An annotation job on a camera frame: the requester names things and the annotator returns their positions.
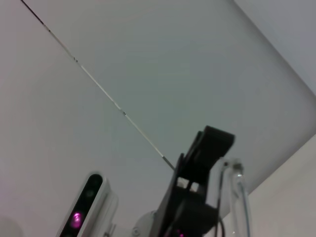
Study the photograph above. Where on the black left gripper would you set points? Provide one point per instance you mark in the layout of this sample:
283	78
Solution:
187	217

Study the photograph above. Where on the clear white glasses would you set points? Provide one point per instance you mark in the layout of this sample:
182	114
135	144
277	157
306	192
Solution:
244	202

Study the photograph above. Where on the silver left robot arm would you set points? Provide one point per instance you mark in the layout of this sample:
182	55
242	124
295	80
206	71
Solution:
145	227

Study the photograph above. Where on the silver depth camera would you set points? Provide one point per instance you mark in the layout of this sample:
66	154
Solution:
98	197

